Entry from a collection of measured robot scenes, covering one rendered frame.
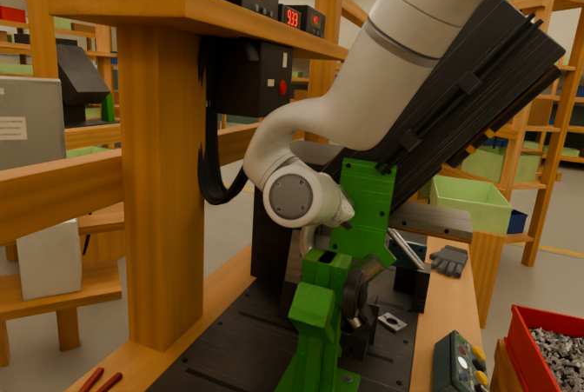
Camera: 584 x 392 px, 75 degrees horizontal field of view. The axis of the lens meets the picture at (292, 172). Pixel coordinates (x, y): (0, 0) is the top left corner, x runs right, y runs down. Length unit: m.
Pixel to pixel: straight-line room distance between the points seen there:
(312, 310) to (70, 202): 0.42
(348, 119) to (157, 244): 0.46
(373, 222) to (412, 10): 0.52
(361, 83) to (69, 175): 0.48
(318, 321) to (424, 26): 0.38
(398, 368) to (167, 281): 0.48
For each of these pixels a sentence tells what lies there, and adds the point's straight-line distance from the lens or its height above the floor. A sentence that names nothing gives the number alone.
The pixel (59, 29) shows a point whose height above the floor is 2.00.
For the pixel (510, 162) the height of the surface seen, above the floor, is 0.92.
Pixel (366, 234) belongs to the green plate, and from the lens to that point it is 0.83.
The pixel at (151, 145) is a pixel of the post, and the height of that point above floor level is 1.30.
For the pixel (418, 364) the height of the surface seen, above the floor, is 0.90.
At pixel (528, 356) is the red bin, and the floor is 0.88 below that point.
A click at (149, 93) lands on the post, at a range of 0.70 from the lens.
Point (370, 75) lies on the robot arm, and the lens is 0.42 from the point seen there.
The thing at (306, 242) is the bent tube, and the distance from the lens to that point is 0.83.
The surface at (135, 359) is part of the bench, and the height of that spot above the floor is 0.88.
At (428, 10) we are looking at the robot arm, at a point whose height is 1.50.
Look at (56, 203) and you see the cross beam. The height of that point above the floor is 1.22.
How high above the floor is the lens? 1.44
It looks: 14 degrees down
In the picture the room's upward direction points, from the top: 4 degrees clockwise
